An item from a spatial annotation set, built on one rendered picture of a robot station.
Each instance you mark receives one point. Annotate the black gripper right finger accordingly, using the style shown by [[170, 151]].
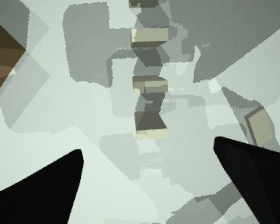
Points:
[[255, 172]]

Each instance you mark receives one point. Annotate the tan rectangular block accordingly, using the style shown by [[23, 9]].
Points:
[[10, 53]]

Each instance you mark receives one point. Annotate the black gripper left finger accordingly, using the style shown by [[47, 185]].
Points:
[[45, 197]]

